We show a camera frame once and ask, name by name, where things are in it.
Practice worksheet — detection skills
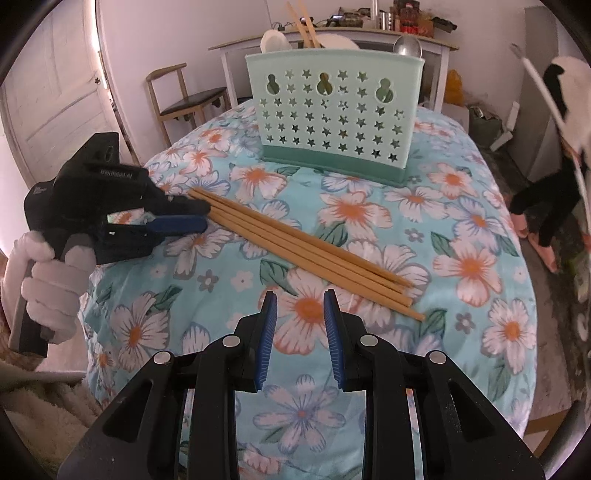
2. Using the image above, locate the floral blue tablecloth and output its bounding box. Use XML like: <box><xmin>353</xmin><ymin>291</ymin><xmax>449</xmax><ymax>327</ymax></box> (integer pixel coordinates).
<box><xmin>80</xmin><ymin>103</ymin><xmax>537</xmax><ymax>479</ymax></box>

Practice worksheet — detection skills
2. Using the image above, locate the large steel spoon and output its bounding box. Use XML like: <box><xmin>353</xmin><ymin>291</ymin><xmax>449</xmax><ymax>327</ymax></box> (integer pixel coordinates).
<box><xmin>393</xmin><ymin>34</ymin><xmax>423</xmax><ymax>58</ymax></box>

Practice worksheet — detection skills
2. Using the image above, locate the wooden chopstick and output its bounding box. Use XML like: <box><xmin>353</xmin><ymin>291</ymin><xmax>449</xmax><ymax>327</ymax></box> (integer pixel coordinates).
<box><xmin>287</xmin><ymin>0</ymin><xmax>322</xmax><ymax>49</ymax></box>
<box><xmin>189</xmin><ymin>189</ymin><xmax>421</xmax><ymax>319</ymax></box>
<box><xmin>189</xmin><ymin>187</ymin><xmax>415</xmax><ymax>288</ymax></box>
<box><xmin>209</xmin><ymin>209</ymin><xmax>426</xmax><ymax>322</ymax></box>

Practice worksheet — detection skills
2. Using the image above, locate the white wooden door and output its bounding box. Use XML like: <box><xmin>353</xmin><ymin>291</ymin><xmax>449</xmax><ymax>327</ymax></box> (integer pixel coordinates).
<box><xmin>1</xmin><ymin>0</ymin><xmax>137</xmax><ymax>187</ymax></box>

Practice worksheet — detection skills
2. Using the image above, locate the white gloved left hand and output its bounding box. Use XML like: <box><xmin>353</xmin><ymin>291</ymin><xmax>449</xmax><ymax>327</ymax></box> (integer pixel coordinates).
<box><xmin>1</xmin><ymin>232</ymin><xmax>96</xmax><ymax>344</ymax></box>

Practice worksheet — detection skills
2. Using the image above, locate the white rice paddle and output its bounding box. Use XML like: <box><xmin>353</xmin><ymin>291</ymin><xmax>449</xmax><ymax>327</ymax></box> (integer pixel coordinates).
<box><xmin>260</xmin><ymin>29</ymin><xmax>293</xmax><ymax>53</ymax></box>
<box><xmin>318</xmin><ymin>33</ymin><xmax>360</xmax><ymax>50</ymax></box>

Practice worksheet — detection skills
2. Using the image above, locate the wooden chair black seat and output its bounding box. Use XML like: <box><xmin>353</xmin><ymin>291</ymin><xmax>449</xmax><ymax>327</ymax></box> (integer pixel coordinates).
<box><xmin>145</xmin><ymin>63</ymin><xmax>230</xmax><ymax>147</ymax></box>

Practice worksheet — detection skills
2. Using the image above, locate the red oil bottle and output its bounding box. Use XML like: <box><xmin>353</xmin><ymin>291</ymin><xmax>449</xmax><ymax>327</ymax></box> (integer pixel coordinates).
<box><xmin>398</xmin><ymin>0</ymin><xmax>420</xmax><ymax>35</ymax></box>

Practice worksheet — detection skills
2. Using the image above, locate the white side table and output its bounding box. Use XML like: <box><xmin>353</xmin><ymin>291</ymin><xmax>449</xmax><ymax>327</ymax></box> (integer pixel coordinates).
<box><xmin>208</xmin><ymin>25</ymin><xmax>460</xmax><ymax>114</ymax></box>

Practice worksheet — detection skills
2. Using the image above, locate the green plastic utensil basket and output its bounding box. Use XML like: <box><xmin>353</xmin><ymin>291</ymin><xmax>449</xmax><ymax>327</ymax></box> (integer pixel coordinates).
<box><xmin>245</xmin><ymin>49</ymin><xmax>425</xmax><ymax>187</ymax></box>

